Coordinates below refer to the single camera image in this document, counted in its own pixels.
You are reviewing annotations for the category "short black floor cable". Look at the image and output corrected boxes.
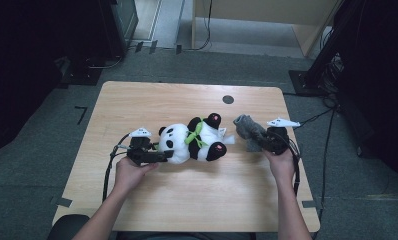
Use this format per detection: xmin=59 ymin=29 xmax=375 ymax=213
xmin=296 ymin=106 xmax=335 ymax=129

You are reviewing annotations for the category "left hand-held gripper black cable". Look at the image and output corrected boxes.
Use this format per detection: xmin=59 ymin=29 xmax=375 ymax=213
xmin=101 ymin=133 xmax=131 ymax=203

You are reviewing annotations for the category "dark cabinet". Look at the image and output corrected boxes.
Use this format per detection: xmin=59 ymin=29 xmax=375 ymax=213
xmin=98 ymin=0 xmax=140 ymax=59

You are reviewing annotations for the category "panda plush toy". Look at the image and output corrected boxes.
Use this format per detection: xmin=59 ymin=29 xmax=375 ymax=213
xmin=157 ymin=112 xmax=236 ymax=165

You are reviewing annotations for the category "black looped floor cable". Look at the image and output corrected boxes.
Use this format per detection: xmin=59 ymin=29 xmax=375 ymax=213
xmin=85 ymin=54 xmax=124 ymax=70

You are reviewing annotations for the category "black slanted stand post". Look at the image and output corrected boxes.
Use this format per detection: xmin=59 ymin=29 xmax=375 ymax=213
xmin=306 ymin=0 xmax=365 ymax=88

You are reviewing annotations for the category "tangled cable bundle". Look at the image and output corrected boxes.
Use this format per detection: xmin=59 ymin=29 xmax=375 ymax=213
xmin=320 ymin=53 xmax=345 ymax=95

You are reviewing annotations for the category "black square stand base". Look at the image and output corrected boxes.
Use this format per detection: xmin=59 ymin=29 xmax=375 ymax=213
xmin=288 ymin=69 xmax=323 ymax=98

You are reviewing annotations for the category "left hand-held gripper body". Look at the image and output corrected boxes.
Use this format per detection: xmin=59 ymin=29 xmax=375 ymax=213
xmin=126 ymin=127 xmax=156 ymax=167

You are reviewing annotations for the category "black hanging cable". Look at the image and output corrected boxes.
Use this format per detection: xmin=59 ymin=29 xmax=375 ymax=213
xmin=186 ymin=0 xmax=213 ymax=52

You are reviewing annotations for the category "hand-held gripper black cable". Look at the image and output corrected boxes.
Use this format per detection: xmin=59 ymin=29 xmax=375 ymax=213
xmin=101 ymin=133 xmax=131 ymax=203
xmin=285 ymin=138 xmax=302 ymax=196

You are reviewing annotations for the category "person's right hand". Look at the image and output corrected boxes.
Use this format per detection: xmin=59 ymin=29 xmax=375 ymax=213
xmin=262 ymin=149 xmax=296 ymax=184

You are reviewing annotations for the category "long black floor cable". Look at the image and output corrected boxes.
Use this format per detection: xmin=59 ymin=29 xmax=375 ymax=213
xmin=315 ymin=108 xmax=337 ymax=231

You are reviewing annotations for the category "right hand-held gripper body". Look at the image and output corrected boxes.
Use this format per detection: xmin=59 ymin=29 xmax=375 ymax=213
xmin=266 ymin=117 xmax=301 ymax=155

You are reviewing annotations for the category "light wooden cabinet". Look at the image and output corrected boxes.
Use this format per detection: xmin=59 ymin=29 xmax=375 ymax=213
xmin=191 ymin=0 xmax=342 ymax=58

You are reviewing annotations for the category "person's left hand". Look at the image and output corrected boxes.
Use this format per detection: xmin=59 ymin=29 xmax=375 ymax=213
xmin=115 ymin=157 xmax=160 ymax=196

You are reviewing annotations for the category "black flat stand base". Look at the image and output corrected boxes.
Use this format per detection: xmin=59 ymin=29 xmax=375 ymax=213
xmin=58 ymin=55 xmax=103 ymax=87

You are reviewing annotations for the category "right hand-held gripper black cable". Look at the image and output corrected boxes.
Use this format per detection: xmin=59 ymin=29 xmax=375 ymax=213
xmin=285 ymin=138 xmax=302 ymax=196

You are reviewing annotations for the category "black chair armrest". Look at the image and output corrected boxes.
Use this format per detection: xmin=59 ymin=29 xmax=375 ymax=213
xmin=47 ymin=214 xmax=91 ymax=240

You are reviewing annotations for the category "grey cloth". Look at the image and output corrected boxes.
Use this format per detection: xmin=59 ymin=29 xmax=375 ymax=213
xmin=232 ymin=114 xmax=268 ymax=153

